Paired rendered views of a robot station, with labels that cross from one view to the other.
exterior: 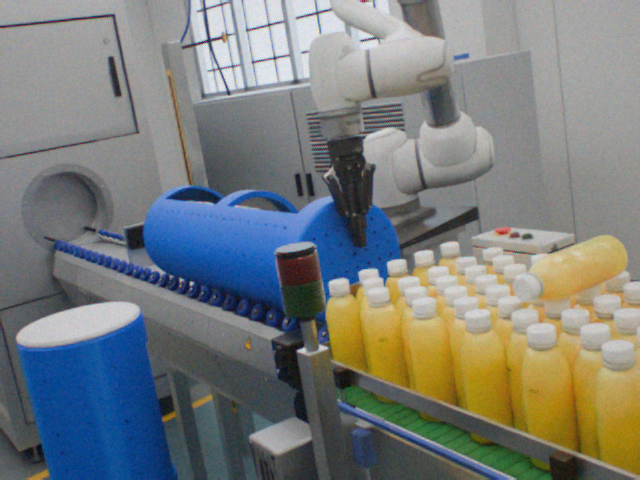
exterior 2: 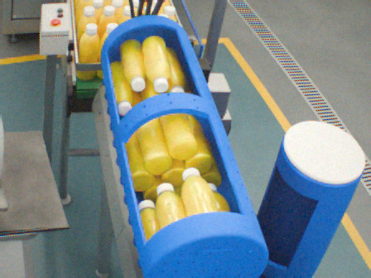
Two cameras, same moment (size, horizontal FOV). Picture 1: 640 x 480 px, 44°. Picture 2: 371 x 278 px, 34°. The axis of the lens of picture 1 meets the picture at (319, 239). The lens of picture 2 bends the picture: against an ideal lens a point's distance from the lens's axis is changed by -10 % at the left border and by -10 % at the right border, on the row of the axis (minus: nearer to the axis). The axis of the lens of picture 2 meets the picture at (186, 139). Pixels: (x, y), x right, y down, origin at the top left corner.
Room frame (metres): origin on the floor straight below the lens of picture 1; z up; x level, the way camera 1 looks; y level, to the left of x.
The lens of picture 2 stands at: (3.34, 0.48, 2.22)
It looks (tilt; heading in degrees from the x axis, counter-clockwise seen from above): 40 degrees down; 192
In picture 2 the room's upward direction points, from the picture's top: 12 degrees clockwise
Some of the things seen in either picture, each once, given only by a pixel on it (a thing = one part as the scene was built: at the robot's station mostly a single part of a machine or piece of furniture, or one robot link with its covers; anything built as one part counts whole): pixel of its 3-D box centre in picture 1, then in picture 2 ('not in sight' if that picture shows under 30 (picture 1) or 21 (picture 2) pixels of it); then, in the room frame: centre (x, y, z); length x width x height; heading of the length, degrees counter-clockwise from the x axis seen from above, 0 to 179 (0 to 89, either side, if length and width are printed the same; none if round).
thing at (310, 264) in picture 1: (298, 266); not in sight; (1.14, 0.04, 1.23); 0.06 x 0.06 x 0.04
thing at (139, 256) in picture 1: (141, 245); not in sight; (2.79, 0.63, 1.00); 0.10 x 0.04 x 0.15; 122
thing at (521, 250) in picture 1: (523, 257); (54, 27); (1.64, -0.42, 1.05); 0.20 x 0.10 x 0.10; 32
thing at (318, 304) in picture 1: (303, 295); not in sight; (1.14, 0.04, 1.18); 0.06 x 0.06 x 0.05
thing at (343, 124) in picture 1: (341, 123); not in sight; (1.67, -0.09, 1.39); 0.09 x 0.09 x 0.06
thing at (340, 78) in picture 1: (340, 70); not in sight; (1.67, -0.10, 1.50); 0.13 x 0.11 x 0.16; 79
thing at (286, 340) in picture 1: (299, 359); (195, 74); (1.52, 0.08, 0.95); 0.10 x 0.07 x 0.10; 122
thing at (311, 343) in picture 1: (303, 298); not in sight; (1.14, 0.04, 1.18); 0.06 x 0.06 x 0.16
